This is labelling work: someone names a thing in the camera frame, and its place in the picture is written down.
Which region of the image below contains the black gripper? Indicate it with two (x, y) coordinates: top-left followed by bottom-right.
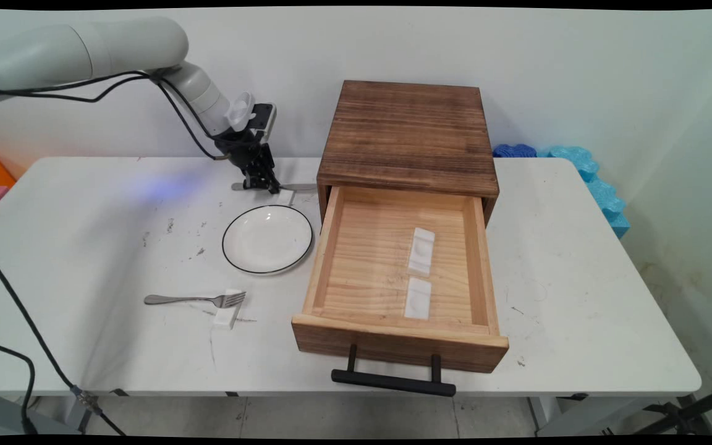
(215, 129), (281, 193)

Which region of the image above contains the silver metal table knife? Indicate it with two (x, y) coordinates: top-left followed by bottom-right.
(231, 182), (318, 192)

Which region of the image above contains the white plate with black rim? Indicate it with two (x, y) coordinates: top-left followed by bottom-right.
(221, 205), (314, 276)

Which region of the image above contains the light wooden drawer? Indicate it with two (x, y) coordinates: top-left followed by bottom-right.
(291, 185), (510, 374)

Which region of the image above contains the dark wooden drawer cabinet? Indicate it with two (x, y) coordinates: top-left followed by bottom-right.
(316, 80), (501, 226)

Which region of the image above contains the silver metal fork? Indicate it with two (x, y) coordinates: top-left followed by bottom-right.
(144, 292), (247, 308)

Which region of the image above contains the dark blue foam piece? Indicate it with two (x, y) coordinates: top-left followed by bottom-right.
(493, 143), (537, 159)

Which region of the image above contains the white table leg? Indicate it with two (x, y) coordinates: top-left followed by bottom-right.
(528, 396), (663, 436)
(62, 396), (100, 433)

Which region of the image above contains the light blue foam piece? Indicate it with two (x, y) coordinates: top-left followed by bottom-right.
(538, 145), (632, 240)

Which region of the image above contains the black metal stand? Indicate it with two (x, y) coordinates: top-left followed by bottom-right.
(634, 383), (712, 436)

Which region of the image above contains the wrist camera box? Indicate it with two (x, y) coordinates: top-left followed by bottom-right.
(251, 103), (278, 146)

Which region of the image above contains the white ribbed wrist mount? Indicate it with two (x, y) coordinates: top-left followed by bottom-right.
(225, 93), (255, 132)

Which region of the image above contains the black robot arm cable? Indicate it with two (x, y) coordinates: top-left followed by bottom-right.
(0, 74), (214, 140)
(0, 70), (233, 161)

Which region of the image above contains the black drawer handle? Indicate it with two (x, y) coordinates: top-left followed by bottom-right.
(331, 344), (457, 397)

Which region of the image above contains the black cable with metal connector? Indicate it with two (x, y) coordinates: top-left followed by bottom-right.
(0, 238), (128, 436)

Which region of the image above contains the black floor cable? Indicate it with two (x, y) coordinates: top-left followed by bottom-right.
(0, 337), (36, 434)

